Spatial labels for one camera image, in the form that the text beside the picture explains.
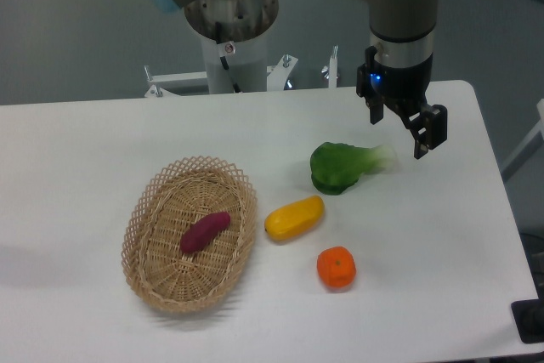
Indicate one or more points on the white metal base frame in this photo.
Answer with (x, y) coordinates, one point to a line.
(278, 78)

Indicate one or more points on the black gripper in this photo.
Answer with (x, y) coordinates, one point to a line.
(405, 87)

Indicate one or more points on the black box at table edge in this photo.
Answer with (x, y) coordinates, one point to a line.
(528, 317)

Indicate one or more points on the woven wicker basket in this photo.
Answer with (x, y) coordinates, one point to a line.
(182, 193)

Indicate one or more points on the white frame at right edge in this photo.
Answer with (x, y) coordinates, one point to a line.
(525, 149)

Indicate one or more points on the orange tangerine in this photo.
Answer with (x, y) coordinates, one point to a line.
(336, 267)

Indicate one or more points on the yellow mango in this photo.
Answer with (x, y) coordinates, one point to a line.
(294, 219)

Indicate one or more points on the purple sweet potato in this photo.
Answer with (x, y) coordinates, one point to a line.
(201, 233)

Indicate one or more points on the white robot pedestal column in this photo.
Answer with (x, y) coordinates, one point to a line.
(234, 67)

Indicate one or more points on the green bok choy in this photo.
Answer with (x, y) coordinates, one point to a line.
(335, 167)

